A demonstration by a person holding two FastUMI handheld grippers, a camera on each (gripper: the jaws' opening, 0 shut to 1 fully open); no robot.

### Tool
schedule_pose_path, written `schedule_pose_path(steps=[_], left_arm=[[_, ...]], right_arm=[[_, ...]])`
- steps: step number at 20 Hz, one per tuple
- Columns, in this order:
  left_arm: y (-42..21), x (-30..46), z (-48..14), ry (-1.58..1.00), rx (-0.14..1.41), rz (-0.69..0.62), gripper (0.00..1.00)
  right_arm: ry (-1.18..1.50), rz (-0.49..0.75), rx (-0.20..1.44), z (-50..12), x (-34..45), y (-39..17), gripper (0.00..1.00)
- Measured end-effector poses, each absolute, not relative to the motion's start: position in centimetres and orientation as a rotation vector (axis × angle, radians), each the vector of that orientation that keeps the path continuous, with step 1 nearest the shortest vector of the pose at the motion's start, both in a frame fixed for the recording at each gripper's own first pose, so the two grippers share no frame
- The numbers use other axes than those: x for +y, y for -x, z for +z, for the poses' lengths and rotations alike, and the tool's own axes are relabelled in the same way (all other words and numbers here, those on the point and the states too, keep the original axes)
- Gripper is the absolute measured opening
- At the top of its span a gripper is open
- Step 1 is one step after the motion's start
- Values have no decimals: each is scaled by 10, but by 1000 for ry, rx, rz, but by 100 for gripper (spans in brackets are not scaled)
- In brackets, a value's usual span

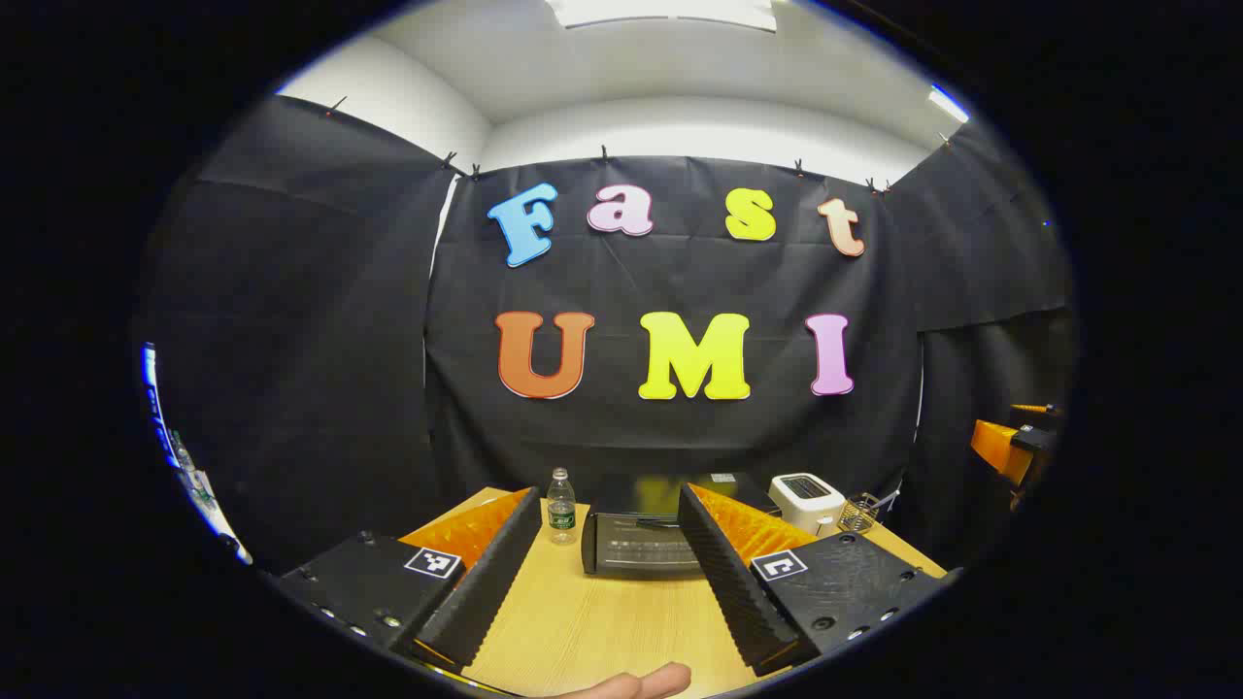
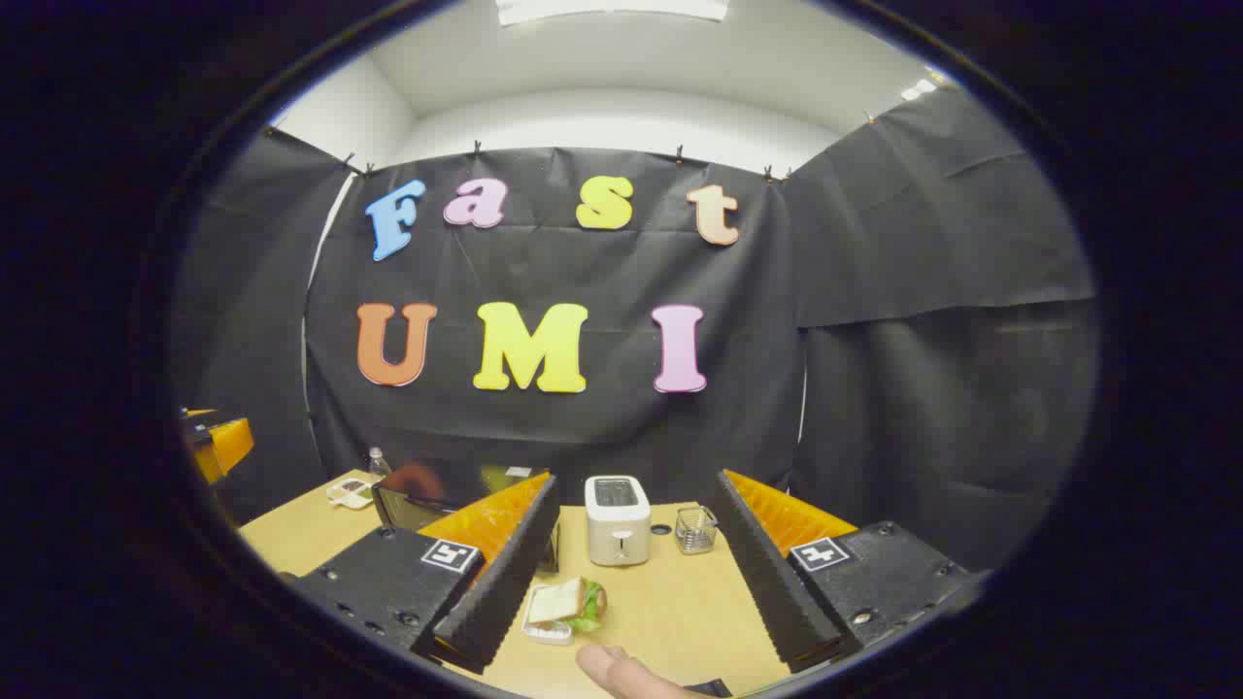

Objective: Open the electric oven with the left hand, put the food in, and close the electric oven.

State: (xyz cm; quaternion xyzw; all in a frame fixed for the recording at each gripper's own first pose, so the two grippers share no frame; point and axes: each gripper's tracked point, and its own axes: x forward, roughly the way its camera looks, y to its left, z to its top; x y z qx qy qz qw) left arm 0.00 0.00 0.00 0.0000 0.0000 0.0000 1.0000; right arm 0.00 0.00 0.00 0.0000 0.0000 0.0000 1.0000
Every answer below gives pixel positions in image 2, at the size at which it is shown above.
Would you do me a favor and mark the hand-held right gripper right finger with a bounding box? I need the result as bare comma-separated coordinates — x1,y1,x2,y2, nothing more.
715,469,991,674

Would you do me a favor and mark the white plastic tray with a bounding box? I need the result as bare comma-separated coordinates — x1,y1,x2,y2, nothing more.
521,585,576,647

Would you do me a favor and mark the metal wire basket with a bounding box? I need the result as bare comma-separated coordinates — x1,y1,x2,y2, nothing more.
675,505,720,555

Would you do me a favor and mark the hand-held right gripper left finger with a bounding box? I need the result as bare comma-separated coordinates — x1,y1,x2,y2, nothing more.
289,472,562,674

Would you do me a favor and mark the black electric oven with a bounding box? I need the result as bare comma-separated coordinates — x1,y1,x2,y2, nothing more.
374,461,561,574

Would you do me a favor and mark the lettuce sandwich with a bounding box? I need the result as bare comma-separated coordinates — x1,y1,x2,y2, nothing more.
529,577,609,634

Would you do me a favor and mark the white toaster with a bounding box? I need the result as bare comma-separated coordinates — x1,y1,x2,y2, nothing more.
585,475,652,568

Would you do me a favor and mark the ceiling light panel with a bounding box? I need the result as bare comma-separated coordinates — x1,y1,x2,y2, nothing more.
495,0,729,26

